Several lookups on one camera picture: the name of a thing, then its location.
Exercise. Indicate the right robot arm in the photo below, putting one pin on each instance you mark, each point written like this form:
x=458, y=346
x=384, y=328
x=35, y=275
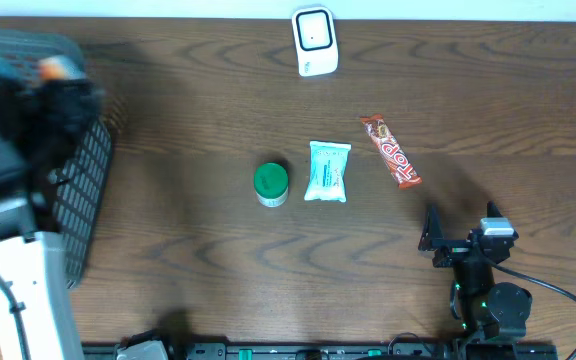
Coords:
x=490, y=311

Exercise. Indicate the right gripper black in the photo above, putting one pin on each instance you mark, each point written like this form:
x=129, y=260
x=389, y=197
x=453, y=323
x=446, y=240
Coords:
x=432, y=238

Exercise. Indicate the orange small box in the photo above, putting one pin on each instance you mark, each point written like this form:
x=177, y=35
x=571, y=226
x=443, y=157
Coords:
x=59, y=68

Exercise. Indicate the green lid jar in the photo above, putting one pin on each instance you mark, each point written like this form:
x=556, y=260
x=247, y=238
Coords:
x=271, y=184

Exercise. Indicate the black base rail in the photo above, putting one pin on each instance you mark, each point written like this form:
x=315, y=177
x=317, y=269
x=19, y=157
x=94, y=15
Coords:
x=149, y=346

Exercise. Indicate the white barcode scanner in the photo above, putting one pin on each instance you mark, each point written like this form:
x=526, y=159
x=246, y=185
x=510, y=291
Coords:
x=315, y=41

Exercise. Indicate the orange Top chocolate bar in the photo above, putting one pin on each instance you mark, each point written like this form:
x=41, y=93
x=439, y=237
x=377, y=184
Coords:
x=391, y=151

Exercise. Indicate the teal wet wipes pack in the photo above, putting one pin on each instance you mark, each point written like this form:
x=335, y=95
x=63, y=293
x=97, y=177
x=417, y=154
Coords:
x=328, y=161

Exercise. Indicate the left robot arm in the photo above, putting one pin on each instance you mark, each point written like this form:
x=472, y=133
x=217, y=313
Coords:
x=44, y=326

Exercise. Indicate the grey plastic basket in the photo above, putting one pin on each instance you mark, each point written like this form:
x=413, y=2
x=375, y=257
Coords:
x=40, y=198

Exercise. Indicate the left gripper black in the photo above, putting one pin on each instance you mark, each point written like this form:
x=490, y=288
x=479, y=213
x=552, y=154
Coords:
x=75, y=106

